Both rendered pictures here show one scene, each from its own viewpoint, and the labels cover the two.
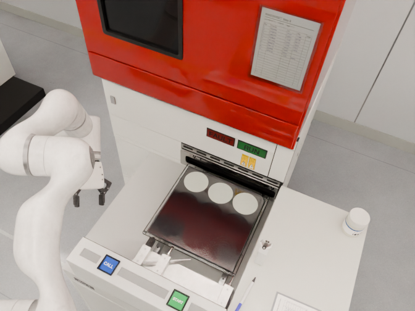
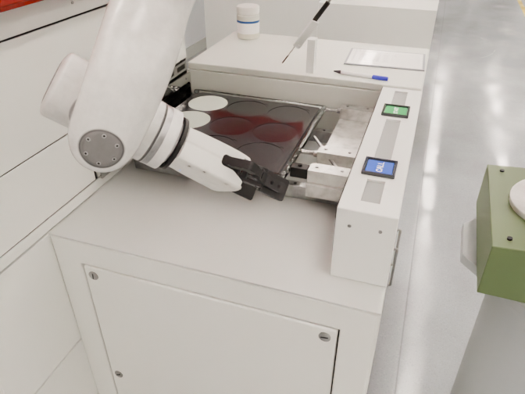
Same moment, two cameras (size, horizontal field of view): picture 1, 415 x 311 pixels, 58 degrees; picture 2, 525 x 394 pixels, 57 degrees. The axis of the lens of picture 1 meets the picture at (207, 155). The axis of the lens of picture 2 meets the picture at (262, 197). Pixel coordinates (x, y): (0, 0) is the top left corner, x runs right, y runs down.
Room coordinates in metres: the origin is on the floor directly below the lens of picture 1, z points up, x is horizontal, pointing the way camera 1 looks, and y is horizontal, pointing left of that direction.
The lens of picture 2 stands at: (0.73, 1.01, 1.38)
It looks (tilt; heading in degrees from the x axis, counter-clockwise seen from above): 33 degrees down; 267
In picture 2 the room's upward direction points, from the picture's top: straight up
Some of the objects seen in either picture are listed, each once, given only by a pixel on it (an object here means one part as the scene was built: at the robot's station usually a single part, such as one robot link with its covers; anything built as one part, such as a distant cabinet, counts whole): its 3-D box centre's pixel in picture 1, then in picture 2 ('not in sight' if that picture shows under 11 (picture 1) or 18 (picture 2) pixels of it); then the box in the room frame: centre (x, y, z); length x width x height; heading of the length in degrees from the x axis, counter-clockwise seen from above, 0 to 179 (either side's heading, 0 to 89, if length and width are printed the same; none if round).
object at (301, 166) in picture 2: (150, 242); (299, 170); (0.61, 0.18, 0.90); 0.04 x 0.02 x 0.03; 158
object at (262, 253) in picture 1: (264, 248); (305, 44); (0.55, -0.21, 1.03); 0.06 x 0.04 x 0.13; 158
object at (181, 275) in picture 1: (180, 279); (343, 152); (0.49, 0.06, 0.87); 0.36 x 0.08 x 0.03; 68
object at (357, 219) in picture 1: (355, 223); (248, 21); (0.69, -0.54, 1.01); 0.07 x 0.07 x 0.10
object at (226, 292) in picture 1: (224, 297); (357, 112); (0.43, -0.09, 0.89); 0.08 x 0.03 x 0.03; 158
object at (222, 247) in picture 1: (209, 213); (230, 127); (0.75, -0.02, 0.90); 0.34 x 0.34 x 0.01; 68
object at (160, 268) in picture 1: (161, 266); (337, 156); (0.52, 0.13, 0.89); 0.08 x 0.03 x 0.03; 158
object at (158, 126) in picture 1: (191, 137); (89, 93); (1.03, 0.07, 1.02); 0.82 x 0.03 x 0.40; 68
